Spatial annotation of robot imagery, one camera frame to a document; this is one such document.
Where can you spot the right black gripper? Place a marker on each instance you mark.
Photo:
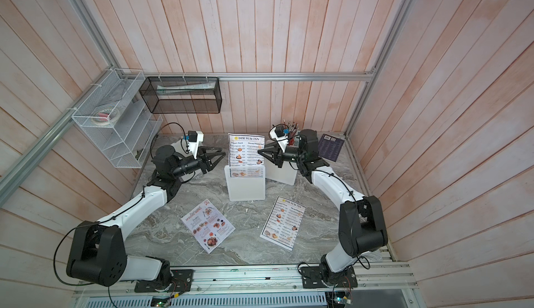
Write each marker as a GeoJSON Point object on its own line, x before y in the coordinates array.
{"type": "Point", "coordinates": [279, 156]}

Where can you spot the black mesh wall basket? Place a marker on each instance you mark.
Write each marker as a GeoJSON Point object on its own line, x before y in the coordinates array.
{"type": "Point", "coordinates": [181, 104]}

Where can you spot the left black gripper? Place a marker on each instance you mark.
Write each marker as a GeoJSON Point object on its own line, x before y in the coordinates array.
{"type": "Point", "coordinates": [204, 162]}

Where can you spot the middle white narrow rack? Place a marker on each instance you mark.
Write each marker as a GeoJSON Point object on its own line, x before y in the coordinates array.
{"type": "Point", "coordinates": [247, 183]}

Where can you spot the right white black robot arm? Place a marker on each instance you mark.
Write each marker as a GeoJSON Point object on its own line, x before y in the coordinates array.
{"type": "Point", "coordinates": [361, 226]}

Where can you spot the red pen cup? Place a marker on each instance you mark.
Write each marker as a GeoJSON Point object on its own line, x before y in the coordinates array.
{"type": "Point", "coordinates": [290, 129]}

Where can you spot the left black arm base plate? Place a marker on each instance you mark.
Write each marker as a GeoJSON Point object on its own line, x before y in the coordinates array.
{"type": "Point", "coordinates": [175, 281]}

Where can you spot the white narrow rack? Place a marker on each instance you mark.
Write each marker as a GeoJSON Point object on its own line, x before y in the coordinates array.
{"type": "Point", "coordinates": [285, 174]}
{"type": "Point", "coordinates": [247, 183]}

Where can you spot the aluminium front rail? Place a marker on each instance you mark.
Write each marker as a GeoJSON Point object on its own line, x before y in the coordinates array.
{"type": "Point", "coordinates": [282, 278]}

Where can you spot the dim sum menu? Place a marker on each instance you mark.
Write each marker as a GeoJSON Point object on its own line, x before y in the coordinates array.
{"type": "Point", "coordinates": [283, 223]}
{"type": "Point", "coordinates": [244, 159]}

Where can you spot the right white narrow rack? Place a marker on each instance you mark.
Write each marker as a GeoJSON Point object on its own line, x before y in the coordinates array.
{"type": "Point", "coordinates": [285, 174]}

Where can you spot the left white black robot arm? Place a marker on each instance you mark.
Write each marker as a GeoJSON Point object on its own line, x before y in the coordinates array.
{"type": "Point", "coordinates": [97, 252]}

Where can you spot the left red white menu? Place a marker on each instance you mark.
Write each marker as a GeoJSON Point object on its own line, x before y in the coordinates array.
{"type": "Point", "coordinates": [208, 226]}

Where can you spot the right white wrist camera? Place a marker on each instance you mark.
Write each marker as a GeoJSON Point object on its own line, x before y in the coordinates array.
{"type": "Point", "coordinates": [279, 133]}

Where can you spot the white wire wall shelf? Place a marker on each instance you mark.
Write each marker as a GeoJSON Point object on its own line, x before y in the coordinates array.
{"type": "Point", "coordinates": [117, 120]}

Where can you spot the tape roll on shelf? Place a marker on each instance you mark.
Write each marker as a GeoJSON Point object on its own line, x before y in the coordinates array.
{"type": "Point", "coordinates": [105, 117]}

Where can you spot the dark purple card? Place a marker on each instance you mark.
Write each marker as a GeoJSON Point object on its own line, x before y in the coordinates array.
{"type": "Point", "coordinates": [329, 147]}

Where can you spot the paper inside black basket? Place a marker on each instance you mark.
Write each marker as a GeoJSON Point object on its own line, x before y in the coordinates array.
{"type": "Point", "coordinates": [186, 89]}

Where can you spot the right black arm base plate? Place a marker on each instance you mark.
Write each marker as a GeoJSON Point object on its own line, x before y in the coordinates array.
{"type": "Point", "coordinates": [315, 277]}

